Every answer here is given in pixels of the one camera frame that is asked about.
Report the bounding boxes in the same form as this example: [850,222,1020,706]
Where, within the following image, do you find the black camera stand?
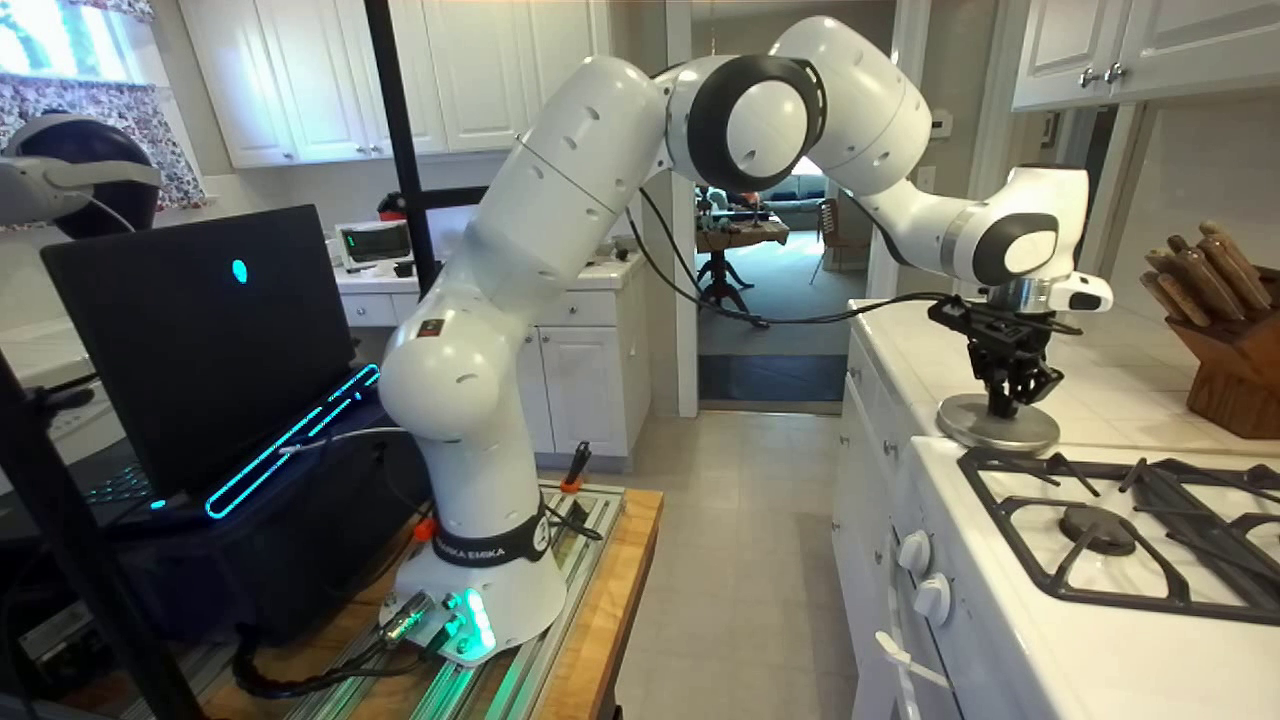
[0,350,211,720]
[358,0,445,295]

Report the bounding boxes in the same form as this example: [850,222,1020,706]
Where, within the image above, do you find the thick black power cable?
[227,603,451,706]

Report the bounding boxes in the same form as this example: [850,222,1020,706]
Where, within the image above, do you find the white stove lever handle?
[872,625,959,699]

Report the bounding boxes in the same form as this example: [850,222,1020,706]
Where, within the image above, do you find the metal robot mounting plate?
[377,479,628,720]

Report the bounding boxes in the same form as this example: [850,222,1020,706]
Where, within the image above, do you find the red handled clamp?
[554,434,601,498]

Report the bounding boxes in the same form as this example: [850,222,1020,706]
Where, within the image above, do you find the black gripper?
[969,300,1080,418]

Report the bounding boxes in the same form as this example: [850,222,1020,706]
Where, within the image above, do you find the bright kitchen window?
[0,0,150,89]

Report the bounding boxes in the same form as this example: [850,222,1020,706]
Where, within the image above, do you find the black stove grate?
[957,444,1280,629]
[1132,457,1280,592]

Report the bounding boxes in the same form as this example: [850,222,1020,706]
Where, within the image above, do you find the brown handled knife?
[1164,232,1243,328]
[1135,247,1213,333]
[1191,221,1280,318]

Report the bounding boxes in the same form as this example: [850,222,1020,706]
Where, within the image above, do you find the white wall cabinet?
[1007,0,1280,116]

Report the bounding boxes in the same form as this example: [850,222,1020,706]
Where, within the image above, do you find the white upper cabinets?
[175,0,621,171]

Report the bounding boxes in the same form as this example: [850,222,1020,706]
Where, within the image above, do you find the dark wooden knife block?
[1160,265,1280,444]

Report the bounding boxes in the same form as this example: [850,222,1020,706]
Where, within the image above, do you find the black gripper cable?
[621,181,994,335]

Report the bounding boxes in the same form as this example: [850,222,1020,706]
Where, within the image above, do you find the white base cabinets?
[330,251,655,473]

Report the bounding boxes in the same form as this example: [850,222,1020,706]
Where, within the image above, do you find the silver round lid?
[933,388,1063,461]

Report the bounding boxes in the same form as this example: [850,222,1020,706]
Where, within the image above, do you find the dark round burner cap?
[1054,498,1140,557]

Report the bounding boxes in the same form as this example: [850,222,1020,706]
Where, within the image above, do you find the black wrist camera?
[929,290,1001,338]

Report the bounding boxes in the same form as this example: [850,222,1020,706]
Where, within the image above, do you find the white gas stove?
[850,431,1280,720]

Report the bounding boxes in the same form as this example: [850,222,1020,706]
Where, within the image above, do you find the teal sofa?
[757,166,832,232]

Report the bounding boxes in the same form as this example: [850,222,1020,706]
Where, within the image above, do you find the small countertop device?
[330,216,419,275]

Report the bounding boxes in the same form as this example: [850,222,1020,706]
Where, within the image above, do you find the dark pedestal side table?
[690,194,793,333]

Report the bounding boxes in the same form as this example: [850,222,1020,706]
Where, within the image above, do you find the white stove knob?
[907,569,959,631]
[891,522,940,579]

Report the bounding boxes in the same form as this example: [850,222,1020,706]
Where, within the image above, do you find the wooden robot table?
[194,479,666,720]

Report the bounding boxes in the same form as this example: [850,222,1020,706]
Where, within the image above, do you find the VR headset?
[0,113,167,247]

